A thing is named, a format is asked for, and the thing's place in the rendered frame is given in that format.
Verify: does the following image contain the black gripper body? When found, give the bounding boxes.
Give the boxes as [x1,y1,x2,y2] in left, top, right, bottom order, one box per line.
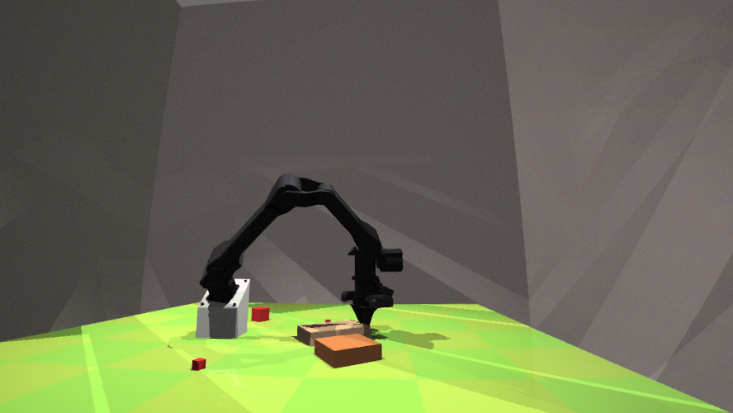
[341,273,394,308]

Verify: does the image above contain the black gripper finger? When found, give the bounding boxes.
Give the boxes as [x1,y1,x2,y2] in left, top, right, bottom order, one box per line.
[350,304,362,323]
[357,306,377,326]

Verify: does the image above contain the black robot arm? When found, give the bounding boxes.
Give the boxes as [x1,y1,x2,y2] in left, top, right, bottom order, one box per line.
[200,173,404,303]

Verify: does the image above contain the brown square block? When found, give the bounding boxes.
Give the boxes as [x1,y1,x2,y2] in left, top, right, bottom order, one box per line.
[314,333,382,369]

